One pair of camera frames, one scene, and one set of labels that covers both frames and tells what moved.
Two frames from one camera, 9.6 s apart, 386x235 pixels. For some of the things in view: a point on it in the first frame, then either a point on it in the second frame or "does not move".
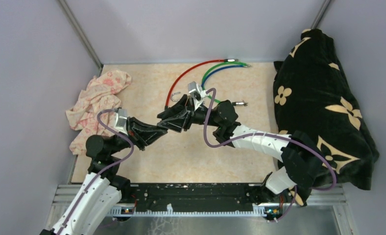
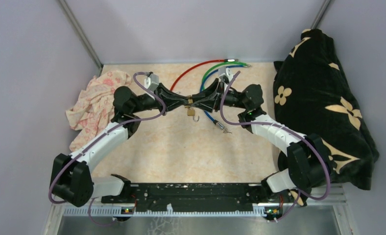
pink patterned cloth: (99, 95) does not move
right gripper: (175, 117) -> (209, 105)
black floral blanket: (313, 95) does not move
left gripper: (148, 136) -> (170, 99)
